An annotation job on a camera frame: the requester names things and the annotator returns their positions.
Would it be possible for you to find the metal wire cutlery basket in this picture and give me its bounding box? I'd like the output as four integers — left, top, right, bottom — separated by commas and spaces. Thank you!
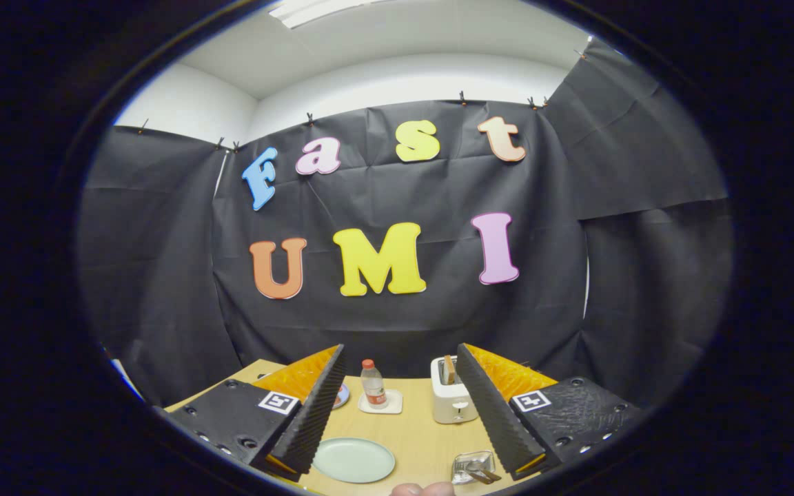
451, 451, 498, 485

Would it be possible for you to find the pale green round plate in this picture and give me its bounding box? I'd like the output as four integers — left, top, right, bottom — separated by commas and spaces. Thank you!
312, 437, 396, 484

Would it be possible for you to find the white square coaster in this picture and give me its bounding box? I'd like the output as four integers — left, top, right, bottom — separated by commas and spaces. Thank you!
358, 389, 403, 415

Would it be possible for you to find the row of cloth clips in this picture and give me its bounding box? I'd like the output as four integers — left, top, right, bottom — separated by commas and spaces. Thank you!
136, 48, 587, 152

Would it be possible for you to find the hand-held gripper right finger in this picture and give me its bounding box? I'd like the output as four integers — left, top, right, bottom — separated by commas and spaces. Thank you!
456, 342, 644, 482

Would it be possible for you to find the clear water bottle red cap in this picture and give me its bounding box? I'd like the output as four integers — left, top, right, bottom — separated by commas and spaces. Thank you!
360, 359, 388, 410

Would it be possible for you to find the cream white toaster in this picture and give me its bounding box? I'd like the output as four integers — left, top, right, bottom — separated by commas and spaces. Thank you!
430, 355, 479, 424

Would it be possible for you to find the ceiling light panel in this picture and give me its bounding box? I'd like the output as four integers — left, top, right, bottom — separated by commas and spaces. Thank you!
269, 0, 398, 30

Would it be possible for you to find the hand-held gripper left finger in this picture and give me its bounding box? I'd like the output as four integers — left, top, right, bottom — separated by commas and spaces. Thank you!
156, 344, 347, 483

